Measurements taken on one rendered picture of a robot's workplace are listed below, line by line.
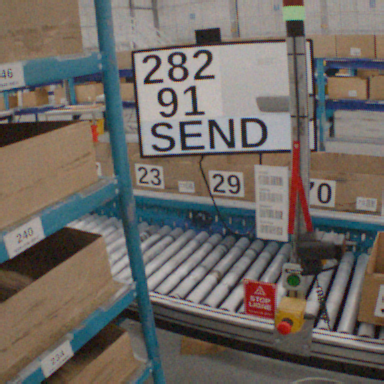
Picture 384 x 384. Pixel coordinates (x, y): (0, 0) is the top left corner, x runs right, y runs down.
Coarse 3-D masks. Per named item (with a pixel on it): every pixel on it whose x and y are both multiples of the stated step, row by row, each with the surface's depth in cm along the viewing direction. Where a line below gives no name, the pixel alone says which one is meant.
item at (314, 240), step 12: (300, 240) 93; (312, 240) 90; (324, 240) 89; (336, 240) 89; (300, 252) 92; (312, 252) 91; (324, 252) 89; (336, 252) 88; (312, 264) 93; (324, 264) 93
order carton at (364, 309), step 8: (376, 240) 121; (376, 248) 125; (376, 256) 128; (368, 264) 108; (376, 264) 129; (368, 272) 111; (376, 272) 130; (368, 280) 103; (376, 280) 101; (368, 288) 103; (376, 288) 102; (368, 296) 104; (376, 296) 103; (360, 304) 107; (368, 304) 105; (376, 304) 103; (360, 312) 107; (368, 312) 106; (360, 320) 108; (368, 320) 106; (376, 320) 105
